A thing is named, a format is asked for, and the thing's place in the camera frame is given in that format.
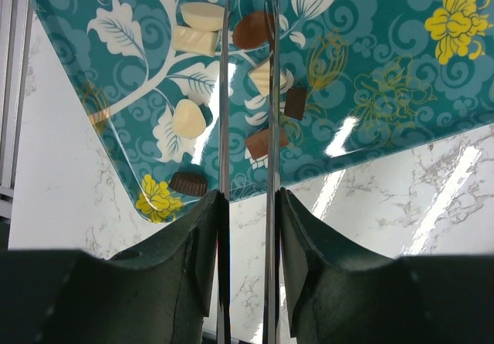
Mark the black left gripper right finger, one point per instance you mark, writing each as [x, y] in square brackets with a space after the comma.
[338, 291]

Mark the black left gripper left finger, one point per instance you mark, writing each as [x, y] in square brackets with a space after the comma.
[157, 291]

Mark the metal tongs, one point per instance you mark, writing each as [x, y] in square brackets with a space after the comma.
[271, 304]

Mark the dark fluted cup chocolate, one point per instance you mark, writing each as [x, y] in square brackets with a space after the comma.
[188, 183]

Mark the milk cube chocolate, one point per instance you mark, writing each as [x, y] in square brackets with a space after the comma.
[258, 144]

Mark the white rounded chocolate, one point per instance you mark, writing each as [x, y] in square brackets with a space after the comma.
[188, 121]

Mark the dark cube chocolate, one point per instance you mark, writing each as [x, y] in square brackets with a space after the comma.
[295, 102]

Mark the white square striped chocolate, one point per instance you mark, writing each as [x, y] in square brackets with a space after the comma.
[260, 76]

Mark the white rectangular chocolate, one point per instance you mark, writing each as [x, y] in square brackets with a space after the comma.
[199, 42]

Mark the milk oval chocolate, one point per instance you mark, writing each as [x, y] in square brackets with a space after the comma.
[254, 30]

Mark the white oval chocolate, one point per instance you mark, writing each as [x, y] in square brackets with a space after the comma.
[203, 16]

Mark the teal floral tray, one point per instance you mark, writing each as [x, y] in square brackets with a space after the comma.
[359, 79]

